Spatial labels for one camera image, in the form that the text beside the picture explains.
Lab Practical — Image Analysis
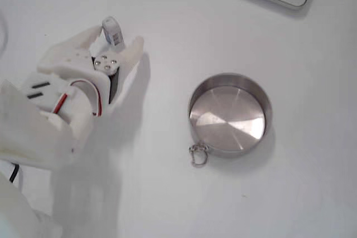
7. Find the red black servo cable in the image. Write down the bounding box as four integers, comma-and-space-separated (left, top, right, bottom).
51, 81, 103, 118

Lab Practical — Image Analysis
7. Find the round metal bowl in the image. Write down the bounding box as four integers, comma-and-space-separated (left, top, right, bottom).
188, 72, 273, 158

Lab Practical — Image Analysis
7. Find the small white and blue box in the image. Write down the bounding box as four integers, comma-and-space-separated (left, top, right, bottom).
102, 16, 125, 51

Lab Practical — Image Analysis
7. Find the small metal snap ring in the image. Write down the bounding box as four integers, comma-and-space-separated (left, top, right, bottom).
189, 143, 209, 168

